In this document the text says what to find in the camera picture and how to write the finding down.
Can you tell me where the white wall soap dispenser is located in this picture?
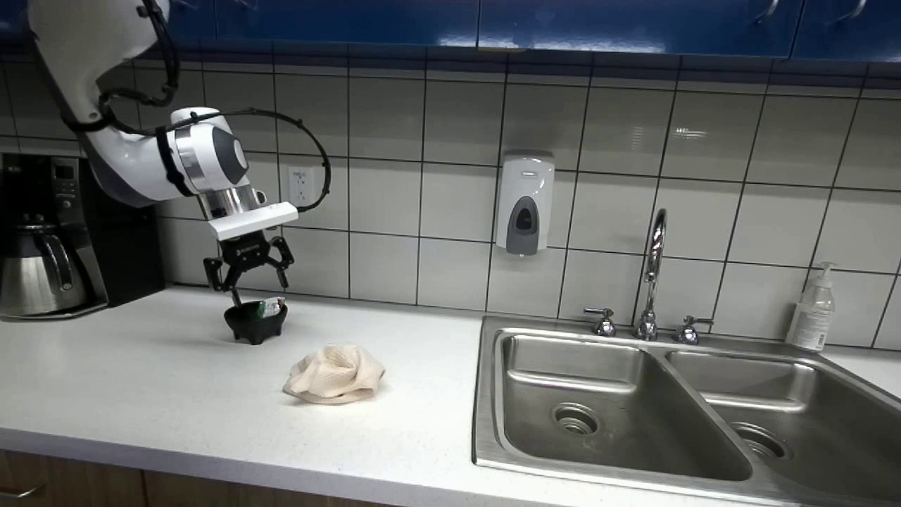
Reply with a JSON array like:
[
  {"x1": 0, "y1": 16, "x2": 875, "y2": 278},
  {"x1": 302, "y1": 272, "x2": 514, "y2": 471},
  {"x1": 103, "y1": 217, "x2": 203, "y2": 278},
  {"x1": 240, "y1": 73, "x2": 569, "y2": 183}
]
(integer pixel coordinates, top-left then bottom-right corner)
[{"x1": 493, "y1": 151, "x2": 558, "y2": 258}]

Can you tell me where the chrome faucet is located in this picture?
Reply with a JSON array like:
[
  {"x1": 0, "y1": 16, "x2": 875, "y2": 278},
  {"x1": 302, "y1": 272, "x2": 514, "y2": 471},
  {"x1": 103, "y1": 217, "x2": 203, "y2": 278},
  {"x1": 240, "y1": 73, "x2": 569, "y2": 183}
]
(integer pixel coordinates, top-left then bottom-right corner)
[{"x1": 631, "y1": 204, "x2": 672, "y2": 344}]

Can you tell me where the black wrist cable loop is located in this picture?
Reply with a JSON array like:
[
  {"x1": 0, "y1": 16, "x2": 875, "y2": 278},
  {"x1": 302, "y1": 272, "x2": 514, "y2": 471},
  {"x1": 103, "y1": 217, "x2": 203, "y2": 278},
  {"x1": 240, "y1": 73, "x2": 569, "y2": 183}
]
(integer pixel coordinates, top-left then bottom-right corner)
[{"x1": 167, "y1": 104, "x2": 334, "y2": 214}]

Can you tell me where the beige crumpled cloth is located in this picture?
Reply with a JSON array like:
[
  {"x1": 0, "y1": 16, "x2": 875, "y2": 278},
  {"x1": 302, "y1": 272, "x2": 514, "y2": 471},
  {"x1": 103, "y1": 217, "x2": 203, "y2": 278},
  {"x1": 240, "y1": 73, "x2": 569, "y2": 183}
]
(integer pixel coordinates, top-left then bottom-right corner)
[{"x1": 278, "y1": 341, "x2": 392, "y2": 409}]

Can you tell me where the black bowl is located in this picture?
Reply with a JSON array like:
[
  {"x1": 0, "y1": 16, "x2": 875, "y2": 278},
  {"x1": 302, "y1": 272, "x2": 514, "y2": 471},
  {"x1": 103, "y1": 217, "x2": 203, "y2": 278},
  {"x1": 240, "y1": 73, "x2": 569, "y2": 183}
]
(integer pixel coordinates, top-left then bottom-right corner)
[{"x1": 219, "y1": 292, "x2": 292, "y2": 347}]

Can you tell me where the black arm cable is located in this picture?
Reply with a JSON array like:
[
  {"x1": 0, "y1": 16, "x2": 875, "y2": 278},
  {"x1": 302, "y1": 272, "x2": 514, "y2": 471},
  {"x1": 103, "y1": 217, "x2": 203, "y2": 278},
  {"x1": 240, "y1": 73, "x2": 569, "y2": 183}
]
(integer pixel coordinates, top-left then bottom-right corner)
[{"x1": 62, "y1": 0, "x2": 182, "y2": 134}]

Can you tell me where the clear soap bottle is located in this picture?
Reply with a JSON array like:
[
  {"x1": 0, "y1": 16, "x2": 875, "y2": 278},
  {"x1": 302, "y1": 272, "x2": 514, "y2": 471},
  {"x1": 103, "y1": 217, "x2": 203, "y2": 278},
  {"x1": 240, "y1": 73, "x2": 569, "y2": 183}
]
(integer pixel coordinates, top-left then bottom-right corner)
[{"x1": 783, "y1": 262, "x2": 840, "y2": 355}]

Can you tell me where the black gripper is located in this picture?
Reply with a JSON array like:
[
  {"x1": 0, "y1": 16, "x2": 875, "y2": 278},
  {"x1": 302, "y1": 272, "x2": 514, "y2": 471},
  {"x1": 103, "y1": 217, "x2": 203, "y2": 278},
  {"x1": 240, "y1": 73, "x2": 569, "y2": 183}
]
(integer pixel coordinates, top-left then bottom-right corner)
[{"x1": 200, "y1": 230, "x2": 295, "y2": 310}]

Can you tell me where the metal wall cabinet handle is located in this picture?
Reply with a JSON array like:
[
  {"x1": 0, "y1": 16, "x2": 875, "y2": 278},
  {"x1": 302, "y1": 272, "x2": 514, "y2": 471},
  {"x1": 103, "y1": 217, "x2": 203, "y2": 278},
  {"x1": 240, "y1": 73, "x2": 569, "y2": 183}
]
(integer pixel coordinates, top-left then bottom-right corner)
[
  {"x1": 745, "y1": 0, "x2": 783, "y2": 28},
  {"x1": 833, "y1": 0, "x2": 872, "y2": 26}
]

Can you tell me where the white wall outlet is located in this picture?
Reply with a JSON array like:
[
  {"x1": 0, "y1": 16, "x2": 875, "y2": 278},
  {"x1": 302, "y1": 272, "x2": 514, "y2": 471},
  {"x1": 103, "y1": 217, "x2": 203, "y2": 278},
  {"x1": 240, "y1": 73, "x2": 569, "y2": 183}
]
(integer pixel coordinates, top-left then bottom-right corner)
[{"x1": 285, "y1": 164, "x2": 320, "y2": 214}]

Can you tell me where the wooden base cabinet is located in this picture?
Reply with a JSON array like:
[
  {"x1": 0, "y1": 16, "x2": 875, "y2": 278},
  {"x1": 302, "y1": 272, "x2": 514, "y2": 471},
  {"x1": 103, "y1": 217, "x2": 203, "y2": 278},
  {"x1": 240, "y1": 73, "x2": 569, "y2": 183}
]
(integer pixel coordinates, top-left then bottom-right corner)
[{"x1": 0, "y1": 448, "x2": 396, "y2": 507}]

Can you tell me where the blue wall cabinet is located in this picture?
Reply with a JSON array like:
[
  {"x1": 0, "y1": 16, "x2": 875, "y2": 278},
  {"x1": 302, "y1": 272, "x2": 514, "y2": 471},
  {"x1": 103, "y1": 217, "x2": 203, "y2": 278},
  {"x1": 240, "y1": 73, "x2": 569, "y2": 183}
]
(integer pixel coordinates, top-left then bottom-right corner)
[{"x1": 158, "y1": 0, "x2": 901, "y2": 64}]

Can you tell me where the black coffee maker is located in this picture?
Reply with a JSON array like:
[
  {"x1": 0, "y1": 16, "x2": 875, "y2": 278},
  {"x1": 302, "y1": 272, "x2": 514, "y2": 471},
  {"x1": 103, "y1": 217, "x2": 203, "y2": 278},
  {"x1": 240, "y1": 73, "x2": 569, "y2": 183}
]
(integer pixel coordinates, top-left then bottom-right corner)
[{"x1": 0, "y1": 148, "x2": 168, "y2": 323}]

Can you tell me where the chrome faucet handle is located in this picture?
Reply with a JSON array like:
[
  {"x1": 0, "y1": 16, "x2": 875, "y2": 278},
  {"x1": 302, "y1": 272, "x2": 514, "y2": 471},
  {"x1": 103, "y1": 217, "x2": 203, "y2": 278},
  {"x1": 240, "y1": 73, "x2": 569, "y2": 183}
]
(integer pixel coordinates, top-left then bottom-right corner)
[
  {"x1": 579, "y1": 304, "x2": 623, "y2": 341},
  {"x1": 675, "y1": 313, "x2": 717, "y2": 347}
]

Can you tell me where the stainless steel double sink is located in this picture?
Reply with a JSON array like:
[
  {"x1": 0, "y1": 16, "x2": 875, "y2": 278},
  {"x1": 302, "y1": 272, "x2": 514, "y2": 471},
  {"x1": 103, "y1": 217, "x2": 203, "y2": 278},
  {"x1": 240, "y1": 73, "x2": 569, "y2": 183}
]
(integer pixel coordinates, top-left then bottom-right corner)
[{"x1": 471, "y1": 313, "x2": 901, "y2": 507}]

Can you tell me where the steel coffee carafe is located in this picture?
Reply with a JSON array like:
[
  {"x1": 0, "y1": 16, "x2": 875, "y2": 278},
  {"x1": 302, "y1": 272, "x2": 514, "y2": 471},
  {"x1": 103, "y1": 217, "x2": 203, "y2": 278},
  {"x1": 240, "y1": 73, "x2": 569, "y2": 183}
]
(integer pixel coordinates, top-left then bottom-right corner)
[{"x1": 0, "y1": 221, "x2": 95, "y2": 318}]

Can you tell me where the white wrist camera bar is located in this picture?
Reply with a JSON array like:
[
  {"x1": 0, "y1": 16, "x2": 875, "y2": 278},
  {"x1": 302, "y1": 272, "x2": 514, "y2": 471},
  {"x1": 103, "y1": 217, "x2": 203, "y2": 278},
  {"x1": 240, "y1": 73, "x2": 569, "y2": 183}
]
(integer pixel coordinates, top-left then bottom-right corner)
[{"x1": 205, "y1": 200, "x2": 302, "y2": 244}]

